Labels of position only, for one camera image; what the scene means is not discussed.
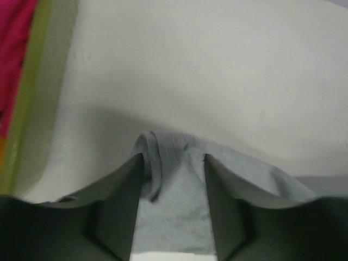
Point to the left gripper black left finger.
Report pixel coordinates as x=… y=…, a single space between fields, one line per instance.
x=96 y=222

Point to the pink t shirt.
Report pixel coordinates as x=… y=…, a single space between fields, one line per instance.
x=16 y=19

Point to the grey t shirt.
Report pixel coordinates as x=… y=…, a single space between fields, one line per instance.
x=174 y=213

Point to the green plastic bin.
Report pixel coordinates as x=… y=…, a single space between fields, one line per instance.
x=31 y=130

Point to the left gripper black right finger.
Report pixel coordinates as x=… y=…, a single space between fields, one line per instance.
x=249 y=223

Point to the yellow t shirt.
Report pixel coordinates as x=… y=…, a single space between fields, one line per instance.
x=2 y=150

